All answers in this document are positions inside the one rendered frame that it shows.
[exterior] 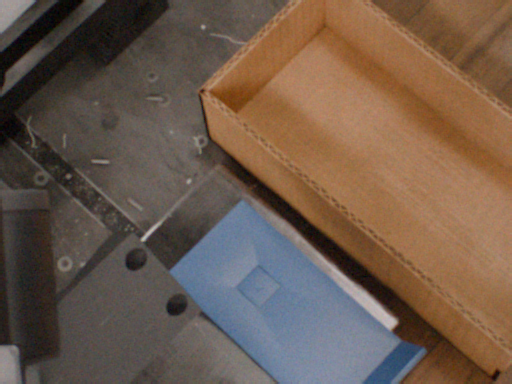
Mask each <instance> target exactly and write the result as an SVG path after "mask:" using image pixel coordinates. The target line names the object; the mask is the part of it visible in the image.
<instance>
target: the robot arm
mask: <svg viewBox="0 0 512 384"><path fill-rule="evenodd" d="M201 310H202V309H201V307H200V306H199V305H198V303H197V302H195V301H194V299H193V298H192V297H191V296H190V294H188V293H187V292H186V290H185V289H184V288H183V287H182V286H181V285H180V284H179V282H178V281H177V280H176V279H175V278H174V277H173V276H172V274H171V273H170V272H169V271H168V270H167V269H165V267H164V265H163V264H162V263H161V262H160V261H158V260H157V259H156V256H155V255H154V254H153V253H151V252H150V251H149V249H148V247H147V246H146V245H145V244H143V243H142V242H141V240H140V238H139V237H138V236H136V235H135V234H134V232H130V233H123V234H116V235H113V236H110V237H108V238H107V239H106V241H105V242H104V243H103V244H101V246H100V247H99V249H98V250H97V251H96V252H95V253H94V254H93V255H92V256H91V259H90V260H88V261H87V263H86V264H85V265H84V266H83V267H82V268H79V269H77V270H76V271H75V273H74V274H73V275H72V276H70V277H69V279H68V280H67V282H66V283H65V284H64V285H63V286H62V287H61V288H60V289H59V292H57V293H56V289H55V276H54V265H53V252H52V241H51V229H50V205H49V193H48V191H47V190H36V189H28V190H0V384H128V383H129V382H131V381H132V380H133V378H134V377H135V376H136V375H137V374H139V373H140V372H141V370H142V369H143V368H144V367H145V366H147V365H148V364H149V362H150V361H151V360H152V359H153V358H155V357H156V356H157V354H158V353H159V352H160V351H161V350H163V349H164V348H165V346H166V345H167V344H168V343H169V342H171V341H172V340H173V338H174V337H175V336H176V335H177V334H179V333H180V332H181V331H182V329H183V328H184V327H185V326H187V325H188V324H189V323H190V321H191V320H192V319H193V318H195V317H196V316H197V315H198V313H199V312H200V311H201Z"/></svg>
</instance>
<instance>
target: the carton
mask: <svg viewBox="0 0 512 384"><path fill-rule="evenodd" d="M198 98H199V102H200V106H201V110H202V114H203V118H204V122H205V126H206V134H207V137H209V138H210V139H211V140H212V141H213V142H214V143H215V144H216V145H218V146H219V147H220V148H222V149H223V151H224V152H225V153H226V154H229V155H230V156H231V158H233V159H234V160H235V161H236V162H238V163H239V164H240V165H241V166H242V167H243V168H244V169H246V170H248V172H249V173H250V174H252V175H253V176H254V177H255V178H256V179H258V180H259V181H260V182H261V183H262V184H263V185H265V187H267V188H268V189H269V190H271V191H272V192H273V194H274V195H277V196H278V197H279V198H280V199H281V200H282V201H283V202H284V203H286V204H287V205H289V206H290V208H291V209H292V210H293V211H295V212H297V213H298V215H299V216H301V217H302V218H303V219H304V220H306V221H307V222H308V223H309V224H310V225H311V226H312V227H314V228H315V229H316V230H317V231H318V232H320V233H321V234H322V235H323V236H325V237H326V238H327V239H328V240H329V241H330V242H332V244H334V245H335V246H336V247H338V248H339V249H340V251H341V252H342V253H345V254H346V255H347V256H348V258H350V259H351V260H352V261H354V262H355V263H357V265H358V266H359V267H360V268H361V269H364V270H365V272H366V273H368V274H369V275H370V276H371V277H373V278H374V279H375V280H376V281H377V282H378V283H379V284H381V285H382V286H383V287H384V288H385V289H387V290H388V291H389V292H390V293H391V294H393V295H394V296H395V297H396V298H397V299H398V300H399V301H401V302H402V303H403V304H404V305H406V307H407V308H408V309H411V310H412V311H413V312H414V314H415V315H417V316H418V317H420V318H421V319H422V320H423V321H424V322H425V323H426V324H427V325H430V327H431V328H432V329H433V330H434V331H436V332H437V333H438V334H439V335H440V336H442V337H443V338H444V339H445V340H446V341H448V342H449V343H450V344H451V345H452V346H453V347H454V348H455V349H457V350H458V351H460V352H461V353H462V355H463V356H464V357H467V358H468V359H469V360H470V362H472V363H473V364H475V365H476V366H477V367H478V368H479V369H480V370H481V371H482V372H485V374H486V375H487V376H488V377H489V378H491V379H492V380H493V381H497V380H498V379H499V378H500V377H501V375H502V374H503V372H505V371H506V370H507V369H508V368H509V365H510V364H512V110H511V109H510V108H509V107H508V106H505V105H504V104H503V103H502V102H501V101H499V100H498V99H497V98H495V97H494V96H492V95H491V94H490V93H489V92H487V90H486V89H483V88H482V87H480V86H479V84H477V83H476V82H475V81H472V80H471V78H469V77H468V76H467V75H465V74H464V73H462V72H461V71H460V70H458V69H457V68H456V67H455V66H454V65H452V64H450V63H449V62H448V61H446V59H445V58H443V57H442V56H439V55H438V53H437V52H435V51H434V50H433V49H431V48H430V47H428V46H427V45H426V44H424V43H423V42H422V41H421V40H419V39H418V38H416V37H415V36H414V35H413V34H412V33H411V32H408V31H407V30H405V28H404V27H403V26H401V25H400V24H397V22H396V21H394V20H393V19H392V18H390V17H389V16H387V15H386V14H385V13H384V12H382V11H381V10H380V9H379V8H378V7H375V6H374V5H373V4H372V3H371V2H370V1H368V0H291V1H290V3H289V4H288V5H287V6H286V7H284V8H283V9H282V10H281V12H280V13H279V14H278V15H276V16H275V17H274V18H273V20H272V21H271V22H270V23H267V24H266V25H265V27H264V28H263V29H262V30H261V31H259V32H258V33H257V34H256V36H255V37H254V38H253V39H251V40H250V41H249V42H248V44H247V45H246V46H245V47H242V48H241V49H240V51H239V52H238V53H237V54H236V55H234V56H233V57H232V58H231V60H230V61H229V62H228V63H226V64H225V65H224V66H223V68H222V69H221V70H219V71H217V72H216V73H215V75H214V76H213V77H212V78H211V79H210V80H208V81H207V82H206V84H205V85H204V86H203V87H202V88H200V89H199V90H198Z"/></svg>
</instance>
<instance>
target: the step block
mask: <svg viewBox="0 0 512 384"><path fill-rule="evenodd" d="M169 8H170V7H169V4H168V0H128V1H127V6H126V7H125V12H124V13H123V14H122V15H121V16H118V17H117V19H116V20H115V21H114V22H113V23H112V24H110V25H109V26H108V27H107V28H106V29H105V30H104V31H103V32H101V33H100V35H99V36H98V37H96V38H95V39H94V40H93V41H92V42H91V43H90V44H89V45H88V46H87V47H85V48H84V49H85V50H86V51H87V52H88V53H89V54H91V55H92V57H94V58H95V59H97V60H98V61H99V62H100V64H101V65H104V66H105V67H107V66H108V64H110V63H111V62H112V61H114V60H115V59H116V57H117V56H119V55H120V54H121V53H122V52H123V51H124V49H125V48H128V47H129V46H130V45H131V44H132V42H133V41H134V40H136V39H137V38H138V37H139V36H141V34H142V33H143V32H145V31H146V30H147V29H148V28H149V26H150V25H151V24H154V23H155V22H156V21H157V19H158V18H159V17H160V16H162V15H163V14H164V13H165V12H166V11H167V10H168V9H169Z"/></svg>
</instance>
